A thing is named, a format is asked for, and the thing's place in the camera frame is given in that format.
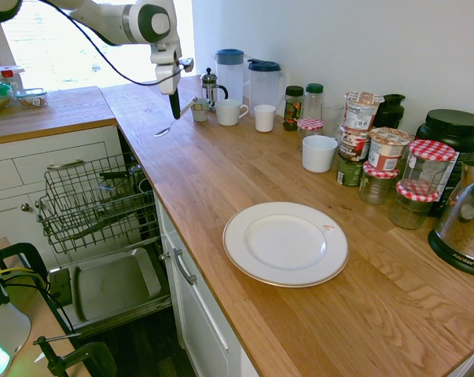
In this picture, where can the white ribbed cup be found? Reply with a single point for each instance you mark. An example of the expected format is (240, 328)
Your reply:
(265, 119)

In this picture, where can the white kitchen cabinet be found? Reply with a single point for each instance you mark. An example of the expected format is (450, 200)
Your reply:
(8, 157)
(205, 314)

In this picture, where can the steel electric kettle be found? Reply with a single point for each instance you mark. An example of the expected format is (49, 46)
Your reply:
(460, 231)

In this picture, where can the clear drinking glass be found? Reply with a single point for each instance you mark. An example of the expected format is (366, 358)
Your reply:
(333, 118)

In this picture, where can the dark spice jar green lid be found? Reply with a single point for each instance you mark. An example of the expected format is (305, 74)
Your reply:
(293, 110)

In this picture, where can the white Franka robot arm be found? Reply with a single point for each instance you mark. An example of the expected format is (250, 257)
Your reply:
(103, 19)

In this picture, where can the black bottle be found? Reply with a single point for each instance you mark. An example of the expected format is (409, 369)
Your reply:
(390, 112)

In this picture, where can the black mug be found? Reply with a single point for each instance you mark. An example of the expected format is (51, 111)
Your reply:
(145, 186)

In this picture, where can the white cup near jars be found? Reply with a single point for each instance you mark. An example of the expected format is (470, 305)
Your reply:
(319, 155)

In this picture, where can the glass jar red checkered lid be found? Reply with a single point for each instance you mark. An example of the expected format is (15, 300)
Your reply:
(378, 186)
(411, 210)

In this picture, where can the yogurt cup red label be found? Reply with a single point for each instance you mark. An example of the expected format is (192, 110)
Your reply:
(353, 145)

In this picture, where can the small clear food container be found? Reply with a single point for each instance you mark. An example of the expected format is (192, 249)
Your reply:
(32, 98)

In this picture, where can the large white mug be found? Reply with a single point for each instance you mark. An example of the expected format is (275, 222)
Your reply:
(228, 113)

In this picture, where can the small patterned paper cup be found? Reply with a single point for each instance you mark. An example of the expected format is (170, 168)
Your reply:
(200, 112)

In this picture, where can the large black tub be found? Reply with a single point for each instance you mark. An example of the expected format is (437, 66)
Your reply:
(450, 129)

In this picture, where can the large yogurt cup brown lid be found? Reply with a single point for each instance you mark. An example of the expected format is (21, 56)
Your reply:
(388, 151)

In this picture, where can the clear pitcher light blue lid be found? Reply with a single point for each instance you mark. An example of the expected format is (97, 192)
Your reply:
(228, 78)

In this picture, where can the small jar red checkered lid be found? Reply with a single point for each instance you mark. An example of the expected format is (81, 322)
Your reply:
(309, 125)

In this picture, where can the clear pitcher dark blue lid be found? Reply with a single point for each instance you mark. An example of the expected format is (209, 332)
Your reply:
(265, 88)

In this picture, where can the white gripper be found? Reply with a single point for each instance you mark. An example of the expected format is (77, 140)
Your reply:
(167, 74)

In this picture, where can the dark green clamp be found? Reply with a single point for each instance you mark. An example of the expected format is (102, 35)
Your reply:
(24, 255)
(91, 357)

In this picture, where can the white plate gold rim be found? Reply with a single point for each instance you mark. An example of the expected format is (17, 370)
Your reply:
(285, 243)

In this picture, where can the metal spoon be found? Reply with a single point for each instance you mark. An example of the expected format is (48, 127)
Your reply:
(162, 131)

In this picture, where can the dishwasher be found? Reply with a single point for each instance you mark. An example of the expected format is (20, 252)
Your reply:
(115, 282)

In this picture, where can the clear container red latch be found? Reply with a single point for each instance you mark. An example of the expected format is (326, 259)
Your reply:
(4, 74)

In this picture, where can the glass French press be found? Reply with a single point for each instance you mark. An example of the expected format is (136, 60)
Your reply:
(210, 88)

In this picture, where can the green tin can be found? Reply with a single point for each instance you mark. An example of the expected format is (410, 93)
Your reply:
(348, 173)

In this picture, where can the large jar red checkered lid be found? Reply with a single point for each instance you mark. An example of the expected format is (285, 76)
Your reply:
(429, 165)

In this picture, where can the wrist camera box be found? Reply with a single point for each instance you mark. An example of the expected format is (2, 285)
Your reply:
(187, 64)

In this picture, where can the metal cabinet knob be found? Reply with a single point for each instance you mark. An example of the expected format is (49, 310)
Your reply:
(25, 207)
(164, 257)

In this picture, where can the clear jar green lid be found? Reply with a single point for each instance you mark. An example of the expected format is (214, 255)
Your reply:
(313, 102)

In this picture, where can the yogurt cup white label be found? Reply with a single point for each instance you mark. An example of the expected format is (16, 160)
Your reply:
(362, 112)

